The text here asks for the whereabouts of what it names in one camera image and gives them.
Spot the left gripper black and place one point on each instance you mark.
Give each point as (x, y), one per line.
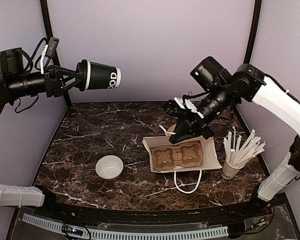
(54, 72)

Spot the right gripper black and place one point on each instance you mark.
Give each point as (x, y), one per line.
(197, 125)

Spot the black plastic cup lid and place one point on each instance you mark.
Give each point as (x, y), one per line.
(83, 69)

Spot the black paper coffee cup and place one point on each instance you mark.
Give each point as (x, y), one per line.
(104, 77)

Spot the brown cardboard cup carrier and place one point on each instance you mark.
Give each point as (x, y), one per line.
(187, 155)

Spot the brown paper bag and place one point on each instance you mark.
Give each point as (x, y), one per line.
(210, 161)

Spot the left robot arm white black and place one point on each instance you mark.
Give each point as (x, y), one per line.
(17, 81)

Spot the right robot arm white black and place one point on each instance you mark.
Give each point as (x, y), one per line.
(222, 89)

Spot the beige round plate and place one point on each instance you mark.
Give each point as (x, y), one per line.
(171, 130)

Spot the white wrapped straw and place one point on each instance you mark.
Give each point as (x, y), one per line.
(255, 147)
(225, 148)
(244, 147)
(237, 149)
(231, 142)

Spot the white paper cup holder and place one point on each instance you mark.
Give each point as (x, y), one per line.
(228, 171)

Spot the white ceramic bowl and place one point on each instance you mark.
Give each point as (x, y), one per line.
(109, 167)

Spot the small green circuit board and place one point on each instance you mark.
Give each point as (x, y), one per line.
(71, 230)

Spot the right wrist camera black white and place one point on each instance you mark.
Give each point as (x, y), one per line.
(178, 107)

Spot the black front rail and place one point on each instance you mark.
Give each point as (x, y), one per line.
(94, 217)

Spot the white slotted cable duct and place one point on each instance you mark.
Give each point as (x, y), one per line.
(89, 233)

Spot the right black frame post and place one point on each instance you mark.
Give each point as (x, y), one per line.
(253, 31)

